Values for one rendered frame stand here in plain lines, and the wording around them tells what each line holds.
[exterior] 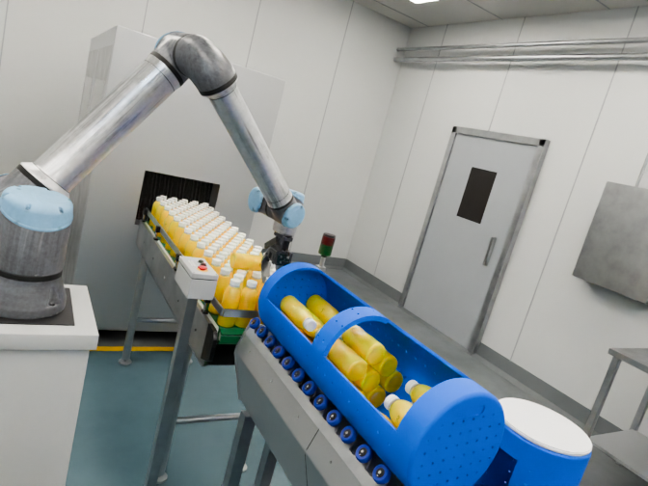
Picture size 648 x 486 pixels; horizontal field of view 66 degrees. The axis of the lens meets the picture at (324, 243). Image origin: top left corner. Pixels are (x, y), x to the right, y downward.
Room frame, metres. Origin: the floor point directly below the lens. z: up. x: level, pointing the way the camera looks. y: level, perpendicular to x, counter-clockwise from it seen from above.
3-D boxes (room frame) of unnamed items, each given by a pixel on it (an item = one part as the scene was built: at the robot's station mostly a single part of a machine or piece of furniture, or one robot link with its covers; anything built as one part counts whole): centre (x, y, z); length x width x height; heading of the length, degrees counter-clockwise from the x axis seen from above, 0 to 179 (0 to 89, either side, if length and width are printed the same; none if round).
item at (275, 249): (1.86, 0.16, 1.24); 0.09 x 0.08 x 0.12; 32
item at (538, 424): (1.39, -0.77, 1.03); 0.28 x 0.28 x 0.01
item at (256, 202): (1.78, 0.23, 1.41); 0.12 x 0.12 x 0.09; 45
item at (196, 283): (1.82, 0.44, 1.05); 0.20 x 0.10 x 0.10; 32
